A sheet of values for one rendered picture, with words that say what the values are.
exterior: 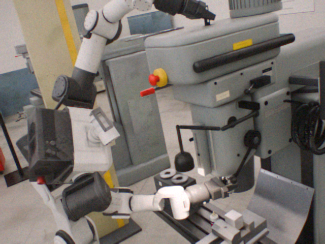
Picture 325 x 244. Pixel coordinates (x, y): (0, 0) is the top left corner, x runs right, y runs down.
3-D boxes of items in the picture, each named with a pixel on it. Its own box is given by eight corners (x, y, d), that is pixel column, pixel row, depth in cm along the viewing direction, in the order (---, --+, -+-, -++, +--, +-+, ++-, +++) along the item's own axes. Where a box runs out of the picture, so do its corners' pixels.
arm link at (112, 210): (106, 218, 138) (87, 217, 117) (107, 189, 142) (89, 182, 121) (131, 218, 136) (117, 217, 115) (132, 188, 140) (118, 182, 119)
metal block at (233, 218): (235, 232, 136) (234, 220, 134) (225, 225, 140) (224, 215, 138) (244, 225, 138) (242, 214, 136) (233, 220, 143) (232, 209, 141)
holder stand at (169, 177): (185, 219, 163) (178, 187, 157) (159, 205, 180) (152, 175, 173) (200, 208, 170) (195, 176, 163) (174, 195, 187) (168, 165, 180)
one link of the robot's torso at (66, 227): (58, 254, 155) (23, 173, 142) (85, 233, 168) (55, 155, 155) (76, 263, 146) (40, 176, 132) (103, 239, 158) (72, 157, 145)
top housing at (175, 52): (187, 89, 95) (179, 35, 90) (145, 82, 117) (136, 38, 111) (286, 54, 117) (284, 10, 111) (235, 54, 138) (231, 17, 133)
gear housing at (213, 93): (213, 110, 103) (209, 81, 100) (172, 100, 123) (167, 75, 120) (279, 83, 119) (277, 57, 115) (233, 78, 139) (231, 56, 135)
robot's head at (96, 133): (98, 150, 112) (110, 140, 106) (83, 127, 113) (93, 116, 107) (111, 143, 117) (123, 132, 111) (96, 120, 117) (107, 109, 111)
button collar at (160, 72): (164, 88, 102) (160, 69, 100) (155, 86, 107) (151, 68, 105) (169, 86, 103) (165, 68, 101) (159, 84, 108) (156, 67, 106)
